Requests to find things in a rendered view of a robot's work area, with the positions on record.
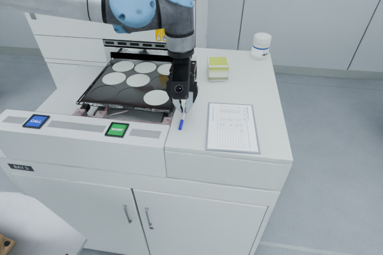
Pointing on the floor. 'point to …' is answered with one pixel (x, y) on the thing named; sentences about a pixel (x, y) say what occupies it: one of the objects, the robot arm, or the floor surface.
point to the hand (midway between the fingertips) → (183, 111)
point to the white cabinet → (148, 209)
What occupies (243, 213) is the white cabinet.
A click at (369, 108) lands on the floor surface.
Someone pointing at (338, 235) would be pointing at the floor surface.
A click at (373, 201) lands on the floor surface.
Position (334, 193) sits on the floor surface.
